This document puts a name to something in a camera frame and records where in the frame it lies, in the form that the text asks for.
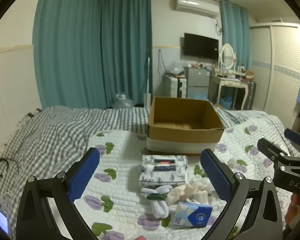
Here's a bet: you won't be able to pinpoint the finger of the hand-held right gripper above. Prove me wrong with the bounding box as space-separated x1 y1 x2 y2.
257 137 292 164
284 128 300 147

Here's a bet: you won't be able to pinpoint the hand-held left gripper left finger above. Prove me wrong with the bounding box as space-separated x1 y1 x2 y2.
16 147 101 240

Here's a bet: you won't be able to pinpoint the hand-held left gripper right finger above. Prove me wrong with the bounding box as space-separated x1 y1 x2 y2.
200 148 283 240

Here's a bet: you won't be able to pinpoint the cream socks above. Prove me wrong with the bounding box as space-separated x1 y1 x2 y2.
166 181 214 205

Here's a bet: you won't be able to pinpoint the blue tissue packet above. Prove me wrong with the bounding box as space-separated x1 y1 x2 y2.
170 202 213 229

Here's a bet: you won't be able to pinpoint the brown cardboard box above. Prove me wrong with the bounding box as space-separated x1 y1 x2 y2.
146 96 225 156

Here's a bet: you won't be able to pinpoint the floral tissue pack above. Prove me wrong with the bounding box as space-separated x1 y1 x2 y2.
139 154 188 188

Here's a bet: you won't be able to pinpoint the white socks with green band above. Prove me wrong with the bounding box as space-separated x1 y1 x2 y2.
141 185 173 218

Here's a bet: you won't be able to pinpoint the person's right hand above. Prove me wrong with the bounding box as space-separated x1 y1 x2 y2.
284 193 299 231

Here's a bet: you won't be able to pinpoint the white floral quilt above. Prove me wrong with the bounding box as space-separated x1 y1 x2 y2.
72 116 300 240

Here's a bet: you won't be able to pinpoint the grey checked bed sheet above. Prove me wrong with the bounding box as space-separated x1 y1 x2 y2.
0 105 285 240

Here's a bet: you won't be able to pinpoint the silver suitcase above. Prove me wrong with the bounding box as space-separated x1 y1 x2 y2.
244 80 257 107

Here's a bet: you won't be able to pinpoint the blue basket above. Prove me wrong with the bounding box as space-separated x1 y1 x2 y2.
219 97 233 109

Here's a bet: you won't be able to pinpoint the white louvred wardrobe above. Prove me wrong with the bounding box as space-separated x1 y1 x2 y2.
249 22 300 131

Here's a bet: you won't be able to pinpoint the black hair band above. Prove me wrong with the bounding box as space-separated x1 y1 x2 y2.
0 157 19 178

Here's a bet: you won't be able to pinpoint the white dressing table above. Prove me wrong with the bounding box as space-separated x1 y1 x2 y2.
209 68 255 110

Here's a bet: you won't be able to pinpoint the blue plastic bag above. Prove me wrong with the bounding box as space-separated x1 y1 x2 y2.
193 91 209 101

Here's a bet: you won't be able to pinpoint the clear water jug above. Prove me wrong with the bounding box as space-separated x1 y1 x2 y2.
112 94 134 109

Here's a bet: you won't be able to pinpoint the grey small fridge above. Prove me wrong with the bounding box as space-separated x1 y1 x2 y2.
184 66 212 99

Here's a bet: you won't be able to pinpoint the white suitcase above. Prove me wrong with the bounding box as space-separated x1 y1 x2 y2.
164 76 187 98

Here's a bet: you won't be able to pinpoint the oval white mirror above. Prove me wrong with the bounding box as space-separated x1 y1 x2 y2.
218 43 237 70

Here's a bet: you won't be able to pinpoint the white pole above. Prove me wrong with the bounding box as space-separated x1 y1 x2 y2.
144 56 152 107

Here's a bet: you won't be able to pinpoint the clear plastic bag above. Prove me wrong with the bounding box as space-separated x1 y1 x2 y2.
166 61 186 77

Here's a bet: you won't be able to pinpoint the narrow teal curtain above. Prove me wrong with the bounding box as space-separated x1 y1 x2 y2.
219 0 252 73

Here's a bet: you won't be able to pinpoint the wide teal curtain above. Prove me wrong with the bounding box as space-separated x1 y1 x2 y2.
32 0 103 109

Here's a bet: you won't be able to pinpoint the white air conditioner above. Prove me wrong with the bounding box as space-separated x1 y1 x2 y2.
174 0 220 18

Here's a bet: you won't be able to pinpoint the black wall television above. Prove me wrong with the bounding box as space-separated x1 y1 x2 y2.
184 32 219 61

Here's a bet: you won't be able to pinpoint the black wall cable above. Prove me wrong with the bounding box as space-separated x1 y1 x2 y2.
158 49 166 76

